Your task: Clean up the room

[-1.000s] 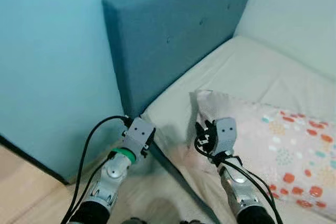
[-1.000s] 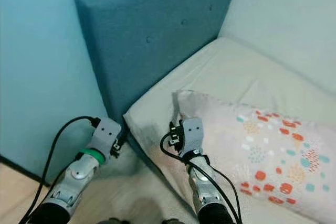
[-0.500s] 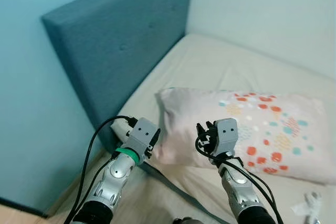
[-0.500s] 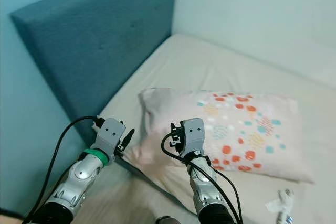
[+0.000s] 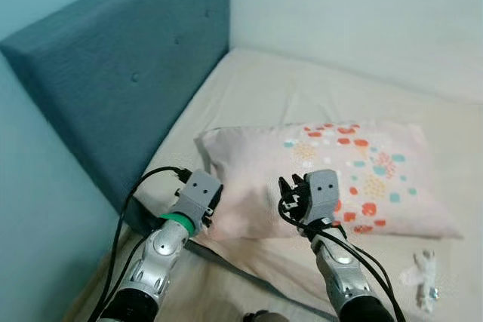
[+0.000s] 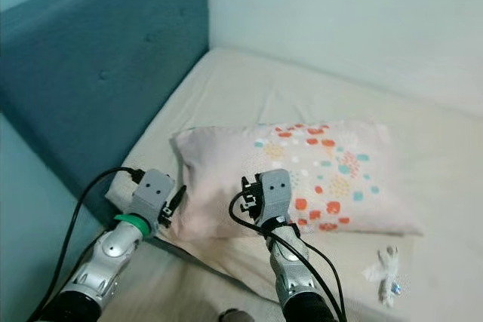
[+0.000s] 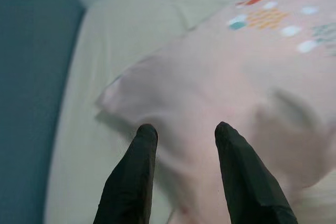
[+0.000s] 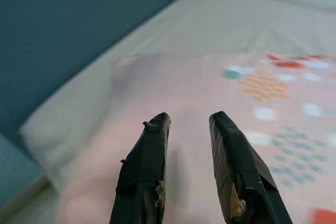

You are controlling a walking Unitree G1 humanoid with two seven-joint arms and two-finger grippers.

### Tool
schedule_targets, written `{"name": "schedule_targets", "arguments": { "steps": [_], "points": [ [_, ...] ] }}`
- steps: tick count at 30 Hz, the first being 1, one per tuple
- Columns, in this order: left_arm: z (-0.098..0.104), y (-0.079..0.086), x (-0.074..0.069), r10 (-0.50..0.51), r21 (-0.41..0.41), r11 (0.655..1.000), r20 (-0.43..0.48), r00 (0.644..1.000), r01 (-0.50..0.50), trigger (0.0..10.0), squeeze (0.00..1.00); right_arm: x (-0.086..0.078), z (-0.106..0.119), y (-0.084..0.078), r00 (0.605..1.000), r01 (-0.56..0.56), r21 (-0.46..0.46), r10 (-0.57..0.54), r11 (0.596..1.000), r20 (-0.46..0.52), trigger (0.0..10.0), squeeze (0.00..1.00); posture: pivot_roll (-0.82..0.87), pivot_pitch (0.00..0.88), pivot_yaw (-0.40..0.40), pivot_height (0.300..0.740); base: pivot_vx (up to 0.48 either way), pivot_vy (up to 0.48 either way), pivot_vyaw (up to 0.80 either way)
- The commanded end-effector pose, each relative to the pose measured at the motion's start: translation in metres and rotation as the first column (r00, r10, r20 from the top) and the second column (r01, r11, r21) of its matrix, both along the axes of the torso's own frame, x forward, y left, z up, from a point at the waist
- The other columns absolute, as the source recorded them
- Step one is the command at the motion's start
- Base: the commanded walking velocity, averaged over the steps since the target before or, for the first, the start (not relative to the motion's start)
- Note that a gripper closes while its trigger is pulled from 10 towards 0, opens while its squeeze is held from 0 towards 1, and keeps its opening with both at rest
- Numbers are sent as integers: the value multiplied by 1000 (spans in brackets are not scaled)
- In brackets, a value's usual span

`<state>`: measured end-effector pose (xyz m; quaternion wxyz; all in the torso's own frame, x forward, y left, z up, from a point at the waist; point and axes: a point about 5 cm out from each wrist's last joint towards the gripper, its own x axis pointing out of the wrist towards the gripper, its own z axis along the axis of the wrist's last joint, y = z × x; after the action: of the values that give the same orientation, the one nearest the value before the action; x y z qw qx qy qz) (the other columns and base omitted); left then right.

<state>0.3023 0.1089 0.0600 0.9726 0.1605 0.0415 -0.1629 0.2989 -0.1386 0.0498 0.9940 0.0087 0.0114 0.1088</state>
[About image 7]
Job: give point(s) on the cream sheeted mattress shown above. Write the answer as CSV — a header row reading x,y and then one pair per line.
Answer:
x,y
131,24

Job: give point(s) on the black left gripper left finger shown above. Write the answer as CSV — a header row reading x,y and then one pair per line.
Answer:
x,y
128,182

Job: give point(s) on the dark teal bed headboard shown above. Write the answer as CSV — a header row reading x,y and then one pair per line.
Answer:
x,y
31,77

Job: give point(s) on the pink patterned pillow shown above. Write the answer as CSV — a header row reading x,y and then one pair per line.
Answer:
x,y
210,77

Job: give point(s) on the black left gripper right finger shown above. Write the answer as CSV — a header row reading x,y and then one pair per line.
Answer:
x,y
249,187

